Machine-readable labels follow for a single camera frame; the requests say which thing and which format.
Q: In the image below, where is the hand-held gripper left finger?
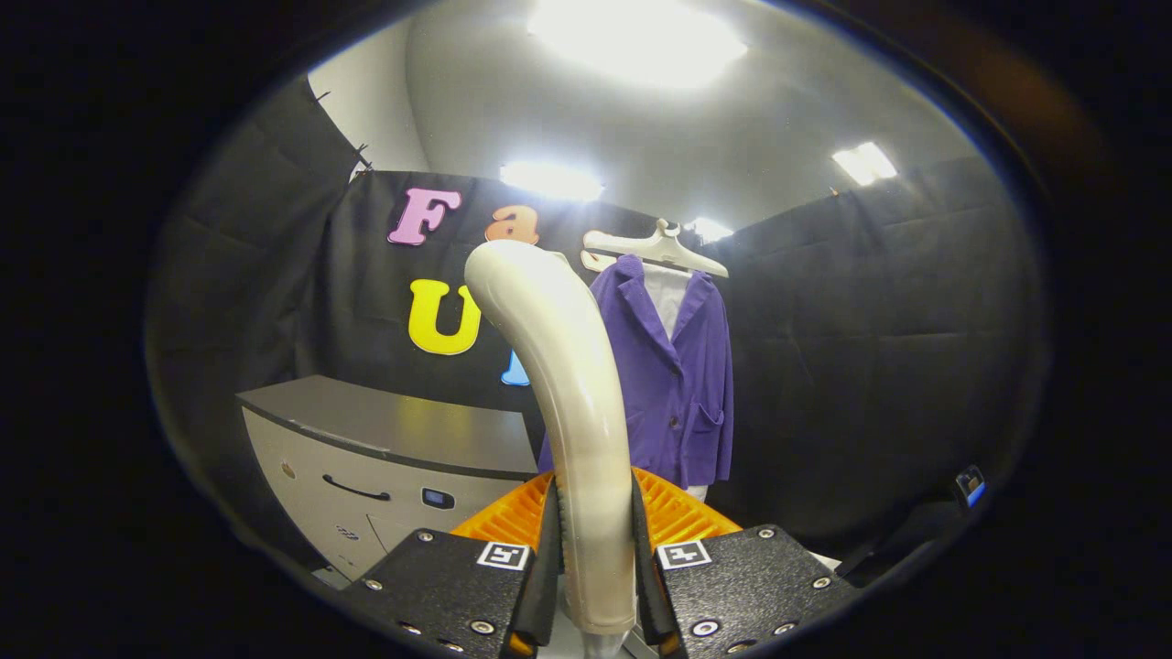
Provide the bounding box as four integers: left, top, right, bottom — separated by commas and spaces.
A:
341, 470, 561, 658

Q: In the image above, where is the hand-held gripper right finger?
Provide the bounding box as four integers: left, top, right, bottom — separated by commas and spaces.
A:
632, 470, 862, 658

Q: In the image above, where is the white garment steamer head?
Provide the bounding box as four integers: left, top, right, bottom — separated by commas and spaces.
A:
463, 240, 639, 637

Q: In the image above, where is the purple corduroy jacket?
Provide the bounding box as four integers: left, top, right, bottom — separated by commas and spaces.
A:
537, 254, 735, 491

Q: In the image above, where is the white shirt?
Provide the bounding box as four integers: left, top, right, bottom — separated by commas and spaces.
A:
641, 265, 711, 504

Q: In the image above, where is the grey cabinet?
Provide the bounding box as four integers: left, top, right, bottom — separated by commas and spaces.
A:
235, 373, 541, 582

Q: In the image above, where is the black backdrop cloth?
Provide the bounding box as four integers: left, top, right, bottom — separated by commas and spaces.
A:
316, 169, 733, 459
146, 78, 372, 568
705, 156, 1045, 559

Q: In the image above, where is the white plastic hanger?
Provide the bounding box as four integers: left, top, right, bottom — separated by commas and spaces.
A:
581, 218, 731, 279

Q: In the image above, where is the long ceiling light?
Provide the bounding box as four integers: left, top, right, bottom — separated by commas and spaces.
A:
499, 161, 605, 202

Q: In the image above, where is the double ceiling light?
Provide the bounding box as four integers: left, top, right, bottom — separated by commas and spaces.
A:
831, 141, 898, 188

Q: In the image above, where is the large ceiling light panel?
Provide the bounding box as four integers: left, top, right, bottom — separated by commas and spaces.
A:
526, 0, 750, 91

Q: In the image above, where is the black cabinet drawer handle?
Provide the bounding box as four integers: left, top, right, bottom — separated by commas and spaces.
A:
320, 473, 393, 502

